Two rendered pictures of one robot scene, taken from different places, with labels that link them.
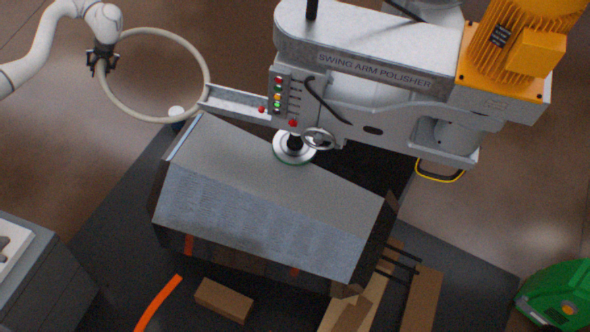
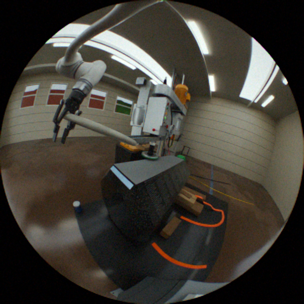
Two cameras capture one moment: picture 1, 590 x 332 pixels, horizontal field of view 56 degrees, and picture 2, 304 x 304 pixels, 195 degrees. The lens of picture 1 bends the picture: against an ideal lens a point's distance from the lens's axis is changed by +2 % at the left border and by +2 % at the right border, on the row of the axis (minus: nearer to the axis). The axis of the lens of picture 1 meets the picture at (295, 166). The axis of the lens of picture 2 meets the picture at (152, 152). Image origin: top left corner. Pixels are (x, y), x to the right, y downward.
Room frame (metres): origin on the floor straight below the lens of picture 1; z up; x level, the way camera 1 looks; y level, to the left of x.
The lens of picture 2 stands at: (1.04, 1.00, 1.17)
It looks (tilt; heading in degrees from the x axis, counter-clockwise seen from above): 15 degrees down; 290
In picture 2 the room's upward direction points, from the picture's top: 12 degrees clockwise
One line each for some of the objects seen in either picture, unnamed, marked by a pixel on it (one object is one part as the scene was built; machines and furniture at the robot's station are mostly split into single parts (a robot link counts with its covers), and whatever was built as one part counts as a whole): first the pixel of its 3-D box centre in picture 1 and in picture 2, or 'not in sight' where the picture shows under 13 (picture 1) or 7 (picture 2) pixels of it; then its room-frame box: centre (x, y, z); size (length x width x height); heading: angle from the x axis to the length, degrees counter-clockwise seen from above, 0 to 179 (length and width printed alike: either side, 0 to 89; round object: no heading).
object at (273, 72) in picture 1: (278, 93); (165, 113); (1.31, 0.10, 1.35); 0.08 x 0.03 x 0.28; 81
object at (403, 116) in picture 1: (394, 114); (170, 124); (1.34, -0.37, 1.28); 0.74 x 0.23 x 0.49; 81
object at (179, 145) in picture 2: not in sight; (174, 148); (1.48, -3.30, 0.43); 1.30 x 0.62 x 0.86; 75
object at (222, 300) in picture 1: (224, 300); (171, 227); (0.84, 0.28, 0.07); 0.30 x 0.12 x 0.12; 72
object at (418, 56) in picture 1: (403, 56); (172, 104); (1.36, -0.33, 1.60); 0.96 x 0.25 x 0.17; 81
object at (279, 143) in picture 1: (294, 144); (150, 154); (1.42, 0.01, 0.84); 0.21 x 0.21 x 0.01
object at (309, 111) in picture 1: (321, 89); (160, 119); (1.40, -0.06, 1.30); 0.36 x 0.22 x 0.45; 81
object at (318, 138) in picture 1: (320, 132); (168, 130); (1.28, -0.09, 1.18); 0.15 x 0.10 x 0.15; 81
